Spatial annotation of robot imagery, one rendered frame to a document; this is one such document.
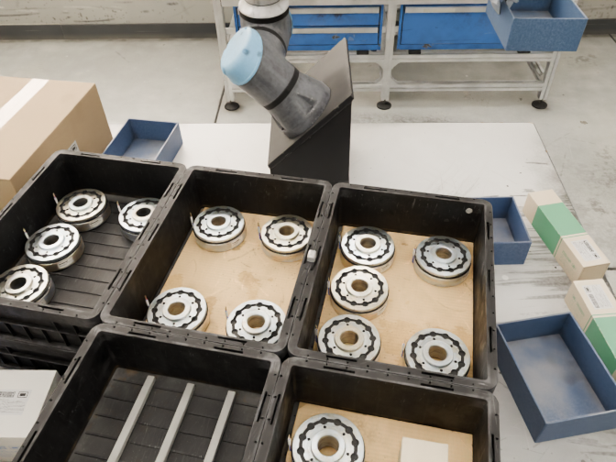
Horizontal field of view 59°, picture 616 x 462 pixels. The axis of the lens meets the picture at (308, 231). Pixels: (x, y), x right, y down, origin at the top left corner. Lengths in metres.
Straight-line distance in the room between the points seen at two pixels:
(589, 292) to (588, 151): 1.83
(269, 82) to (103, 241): 0.49
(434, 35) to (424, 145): 1.39
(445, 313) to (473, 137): 0.76
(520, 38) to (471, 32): 1.68
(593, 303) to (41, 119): 1.28
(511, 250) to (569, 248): 0.12
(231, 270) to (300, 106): 0.42
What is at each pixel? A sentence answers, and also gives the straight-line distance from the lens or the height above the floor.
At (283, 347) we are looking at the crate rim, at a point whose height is 0.93.
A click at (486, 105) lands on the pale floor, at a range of 3.18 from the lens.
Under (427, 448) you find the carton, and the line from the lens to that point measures 0.80.
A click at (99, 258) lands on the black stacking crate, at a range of 1.15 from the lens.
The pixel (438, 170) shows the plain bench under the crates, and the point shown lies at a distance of 1.50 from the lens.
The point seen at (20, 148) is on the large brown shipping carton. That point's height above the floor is 0.90.
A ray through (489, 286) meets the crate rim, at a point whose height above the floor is 0.92.
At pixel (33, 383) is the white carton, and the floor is 0.79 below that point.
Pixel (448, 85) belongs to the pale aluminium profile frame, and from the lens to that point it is 3.04.
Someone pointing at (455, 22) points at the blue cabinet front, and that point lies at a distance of 2.91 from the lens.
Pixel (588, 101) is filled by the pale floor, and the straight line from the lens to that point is 3.40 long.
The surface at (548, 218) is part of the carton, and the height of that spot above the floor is 0.76.
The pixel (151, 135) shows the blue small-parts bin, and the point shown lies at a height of 0.72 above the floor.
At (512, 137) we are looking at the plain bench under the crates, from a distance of 1.68.
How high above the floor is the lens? 1.61
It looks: 45 degrees down
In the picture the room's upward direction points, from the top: 2 degrees counter-clockwise
